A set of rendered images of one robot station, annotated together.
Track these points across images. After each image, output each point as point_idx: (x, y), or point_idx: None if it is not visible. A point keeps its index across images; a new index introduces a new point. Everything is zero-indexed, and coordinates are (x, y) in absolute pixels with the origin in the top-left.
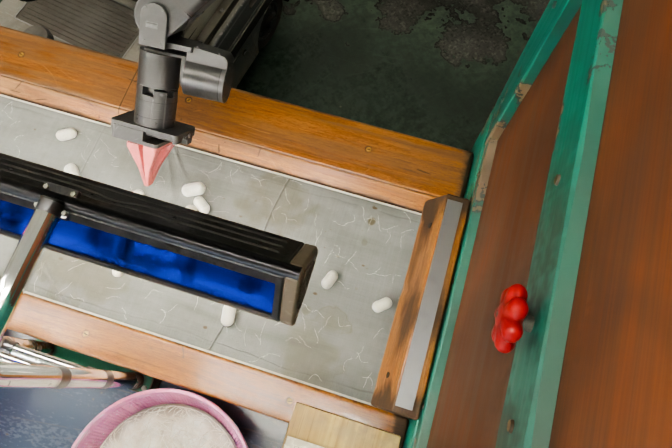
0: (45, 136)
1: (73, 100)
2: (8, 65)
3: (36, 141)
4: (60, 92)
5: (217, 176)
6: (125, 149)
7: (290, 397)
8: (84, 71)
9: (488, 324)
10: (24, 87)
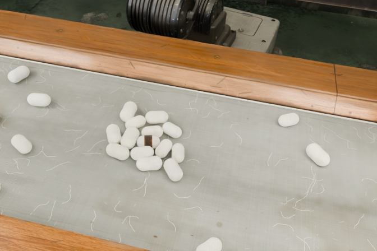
0: (262, 124)
1: (284, 91)
2: (207, 64)
3: (254, 128)
4: (269, 84)
5: None
6: (353, 133)
7: None
8: (284, 68)
9: None
10: (228, 82)
